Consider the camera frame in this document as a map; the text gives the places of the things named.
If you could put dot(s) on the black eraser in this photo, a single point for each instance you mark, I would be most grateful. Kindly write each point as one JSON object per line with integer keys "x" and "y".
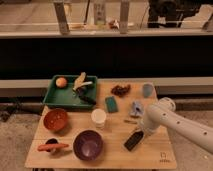
{"x": 133, "y": 140}

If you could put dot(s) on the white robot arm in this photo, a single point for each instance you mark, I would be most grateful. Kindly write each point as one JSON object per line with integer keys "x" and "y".
{"x": 163, "y": 113}

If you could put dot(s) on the purple bowl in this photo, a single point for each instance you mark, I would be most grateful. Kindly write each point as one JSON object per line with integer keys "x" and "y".
{"x": 88, "y": 145}

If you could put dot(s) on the red-brown bowl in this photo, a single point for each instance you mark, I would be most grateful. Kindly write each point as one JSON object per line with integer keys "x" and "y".
{"x": 55, "y": 120}

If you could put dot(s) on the dark red grapes bunch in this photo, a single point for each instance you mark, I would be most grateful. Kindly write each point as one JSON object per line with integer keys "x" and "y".
{"x": 121, "y": 91}

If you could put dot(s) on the green sponge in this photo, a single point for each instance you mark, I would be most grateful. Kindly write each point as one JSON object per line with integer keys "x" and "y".
{"x": 111, "y": 104}

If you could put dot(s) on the corn cob toy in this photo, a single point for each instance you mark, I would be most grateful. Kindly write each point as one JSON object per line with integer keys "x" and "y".
{"x": 80, "y": 81}

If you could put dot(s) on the white paper cup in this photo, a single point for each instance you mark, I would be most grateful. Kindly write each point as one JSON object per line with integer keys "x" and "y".
{"x": 98, "y": 117}

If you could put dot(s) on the crumpled blue cloth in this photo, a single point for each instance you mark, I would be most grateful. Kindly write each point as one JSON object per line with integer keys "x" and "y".
{"x": 137, "y": 109}

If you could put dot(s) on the blue cup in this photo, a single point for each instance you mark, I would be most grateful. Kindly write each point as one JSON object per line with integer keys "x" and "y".
{"x": 147, "y": 90}

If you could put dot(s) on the metal fork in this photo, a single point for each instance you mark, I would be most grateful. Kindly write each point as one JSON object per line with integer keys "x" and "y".
{"x": 130, "y": 122}

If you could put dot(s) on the orange fruit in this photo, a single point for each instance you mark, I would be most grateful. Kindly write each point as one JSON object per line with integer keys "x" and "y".
{"x": 61, "y": 82}

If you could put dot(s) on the wooden folding table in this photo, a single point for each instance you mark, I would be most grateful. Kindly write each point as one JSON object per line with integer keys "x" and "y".
{"x": 156, "y": 152}

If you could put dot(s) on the green plastic tray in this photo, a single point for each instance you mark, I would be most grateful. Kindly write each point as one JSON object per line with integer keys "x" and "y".
{"x": 66, "y": 97}

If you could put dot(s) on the small black cup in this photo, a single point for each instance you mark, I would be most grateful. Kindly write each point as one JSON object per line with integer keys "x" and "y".
{"x": 52, "y": 141}

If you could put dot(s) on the orange carrot toy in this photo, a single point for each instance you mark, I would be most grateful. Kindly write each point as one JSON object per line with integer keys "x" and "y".
{"x": 45, "y": 147}

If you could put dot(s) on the black handled tool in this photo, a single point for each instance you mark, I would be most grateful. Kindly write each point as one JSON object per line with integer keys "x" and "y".
{"x": 83, "y": 97}

